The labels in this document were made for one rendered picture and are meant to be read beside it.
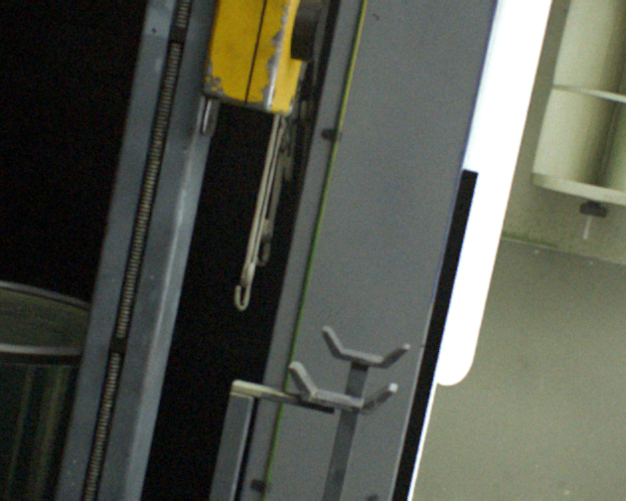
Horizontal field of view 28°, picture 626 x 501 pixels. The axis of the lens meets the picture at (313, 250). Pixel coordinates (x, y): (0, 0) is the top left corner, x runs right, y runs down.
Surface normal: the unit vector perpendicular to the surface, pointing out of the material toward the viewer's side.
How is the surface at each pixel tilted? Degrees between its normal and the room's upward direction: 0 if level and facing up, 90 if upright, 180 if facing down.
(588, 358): 57
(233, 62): 90
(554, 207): 90
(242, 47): 90
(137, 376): 90
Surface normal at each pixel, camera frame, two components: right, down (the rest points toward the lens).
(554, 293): 0.00, -0.47
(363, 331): -0.12, 0.07
